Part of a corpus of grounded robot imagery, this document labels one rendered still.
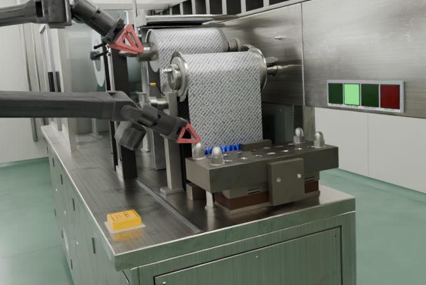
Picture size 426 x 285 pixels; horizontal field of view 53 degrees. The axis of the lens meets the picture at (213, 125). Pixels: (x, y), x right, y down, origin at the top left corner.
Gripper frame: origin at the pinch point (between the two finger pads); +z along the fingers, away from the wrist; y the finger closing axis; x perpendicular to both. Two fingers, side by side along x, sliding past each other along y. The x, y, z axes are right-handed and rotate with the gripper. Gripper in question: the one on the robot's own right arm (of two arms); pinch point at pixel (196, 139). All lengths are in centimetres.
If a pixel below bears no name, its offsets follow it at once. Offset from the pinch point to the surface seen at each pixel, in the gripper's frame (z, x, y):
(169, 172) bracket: 0.0, -12.2, -8.3
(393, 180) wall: 276, 53, -171
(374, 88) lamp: 19, 27, 38
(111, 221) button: -16.9, -27.1, 12.1
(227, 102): 4.1, 13.6, 0.2
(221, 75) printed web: -1.5, 20.0, 0.3
